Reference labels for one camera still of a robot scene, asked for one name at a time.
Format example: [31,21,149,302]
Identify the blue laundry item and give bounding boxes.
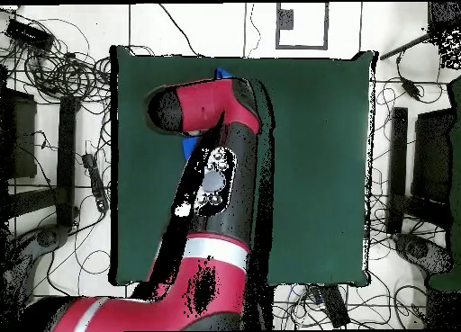
[181,67,234,161]

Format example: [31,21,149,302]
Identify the dark green table cloth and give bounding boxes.
[109,45,377,288]
[428,76,461,293]

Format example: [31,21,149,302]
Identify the black power strip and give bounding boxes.
[81,153,110,213]

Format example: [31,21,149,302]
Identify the black stand bar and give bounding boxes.
[386,106,409,235]
[55,95,77,229]

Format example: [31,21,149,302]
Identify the black rectangular device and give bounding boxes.
[309,284,351,328]

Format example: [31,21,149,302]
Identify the grey stand foot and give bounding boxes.
[392,232,451,277]
[6,223,71,311]

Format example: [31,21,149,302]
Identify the black box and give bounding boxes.
[411,108,453,203]
[0,88,38,180]

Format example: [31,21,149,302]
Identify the black rod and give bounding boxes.
[379,31,433,61]

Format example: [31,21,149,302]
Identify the black power brick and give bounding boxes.
[5,18,55,52]

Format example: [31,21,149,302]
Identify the grey floor frame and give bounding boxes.
[276,2,330,50]

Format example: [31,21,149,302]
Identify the tangled black cables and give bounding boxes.
[0,7,113,113]

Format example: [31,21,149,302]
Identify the black cable adapter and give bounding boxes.
[401,77,422,101]

